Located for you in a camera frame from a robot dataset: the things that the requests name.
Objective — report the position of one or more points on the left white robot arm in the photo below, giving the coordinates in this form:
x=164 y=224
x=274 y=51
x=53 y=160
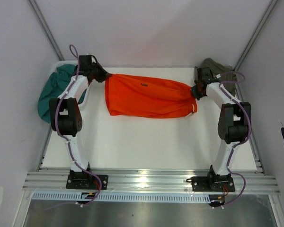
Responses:
x=65 y=113

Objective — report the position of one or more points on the left corner aluminium post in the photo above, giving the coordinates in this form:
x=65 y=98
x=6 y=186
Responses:
x=45 y=28

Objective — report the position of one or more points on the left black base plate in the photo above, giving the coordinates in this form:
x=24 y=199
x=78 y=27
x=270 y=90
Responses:
x=82 y=181

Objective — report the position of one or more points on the right corner aluminium post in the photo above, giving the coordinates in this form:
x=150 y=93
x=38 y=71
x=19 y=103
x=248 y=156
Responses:
x=255 y=35

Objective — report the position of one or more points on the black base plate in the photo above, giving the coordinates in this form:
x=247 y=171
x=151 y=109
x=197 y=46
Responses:
x=201 y=184
x=82 y=181

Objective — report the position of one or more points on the orange shorts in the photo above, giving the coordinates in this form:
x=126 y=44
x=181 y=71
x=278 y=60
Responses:
x=148 y=97

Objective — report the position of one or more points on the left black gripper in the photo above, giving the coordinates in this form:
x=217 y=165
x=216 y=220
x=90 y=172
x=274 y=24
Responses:
x=104 y=74

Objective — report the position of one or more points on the white slotted cable duct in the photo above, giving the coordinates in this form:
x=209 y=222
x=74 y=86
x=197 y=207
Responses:
x=122 y=197

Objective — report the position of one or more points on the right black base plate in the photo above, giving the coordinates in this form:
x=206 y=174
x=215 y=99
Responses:
x=201 y=184

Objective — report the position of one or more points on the teal shorts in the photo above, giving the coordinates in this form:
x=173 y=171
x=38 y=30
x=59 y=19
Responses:
x=55 y=85

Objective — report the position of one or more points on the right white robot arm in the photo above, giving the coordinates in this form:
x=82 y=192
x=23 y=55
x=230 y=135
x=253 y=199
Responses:
x=234 y=125

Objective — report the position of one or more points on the olive green folded shorts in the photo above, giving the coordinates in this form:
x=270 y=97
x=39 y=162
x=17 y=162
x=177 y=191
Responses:
x=217 y=68

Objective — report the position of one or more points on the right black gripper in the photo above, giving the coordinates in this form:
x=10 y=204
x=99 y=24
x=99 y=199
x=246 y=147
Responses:
x=194 y=90

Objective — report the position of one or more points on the aluminium mounting rail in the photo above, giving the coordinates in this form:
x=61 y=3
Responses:
x=148 y=181

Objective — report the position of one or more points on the white plastic basket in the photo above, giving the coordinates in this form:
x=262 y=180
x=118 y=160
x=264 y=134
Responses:
x=83 y=99

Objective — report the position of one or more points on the corner aluminium post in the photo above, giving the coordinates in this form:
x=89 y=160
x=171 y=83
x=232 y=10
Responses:
x=45 y=28
x=255 y=35

